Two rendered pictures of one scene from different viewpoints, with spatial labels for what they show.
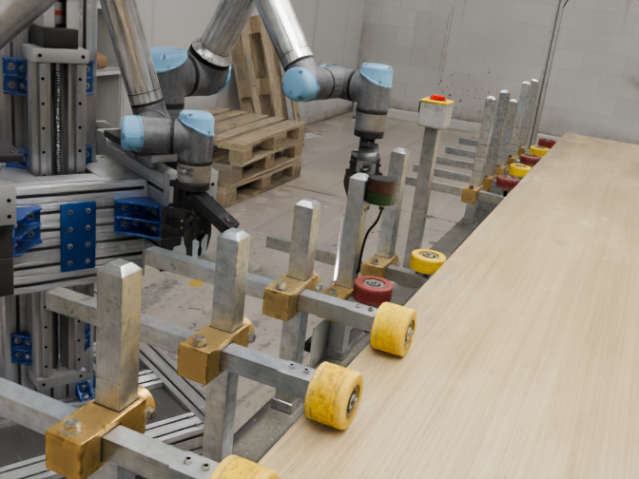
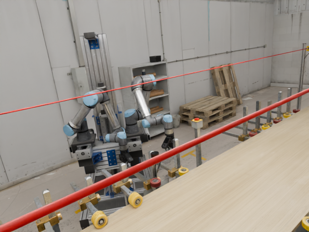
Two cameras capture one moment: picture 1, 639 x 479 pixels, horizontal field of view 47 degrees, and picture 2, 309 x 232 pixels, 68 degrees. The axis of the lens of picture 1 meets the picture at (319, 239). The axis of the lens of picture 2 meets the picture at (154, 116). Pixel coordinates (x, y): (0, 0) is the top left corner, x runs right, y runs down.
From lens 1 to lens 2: 1.05 m
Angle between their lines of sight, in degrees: 31
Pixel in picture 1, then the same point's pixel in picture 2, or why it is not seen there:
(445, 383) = (139, 217)
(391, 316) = (131, 197)
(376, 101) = (166, 126)
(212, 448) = not seen: hidden behind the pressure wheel
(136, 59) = (111, 119)
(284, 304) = (115, 189)
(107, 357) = not seen: hidden behind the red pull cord
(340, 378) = (96, 216)
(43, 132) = (104, 133)
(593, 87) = not seen: outside the picture
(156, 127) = (111, 137)
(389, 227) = (175, 160)
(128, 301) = (46, 198)
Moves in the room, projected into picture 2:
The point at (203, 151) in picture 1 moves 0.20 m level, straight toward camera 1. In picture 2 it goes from (122, 142) to (110, 153)
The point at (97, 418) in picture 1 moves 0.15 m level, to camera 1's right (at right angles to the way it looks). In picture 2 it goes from (45, 219) to (61, 228)
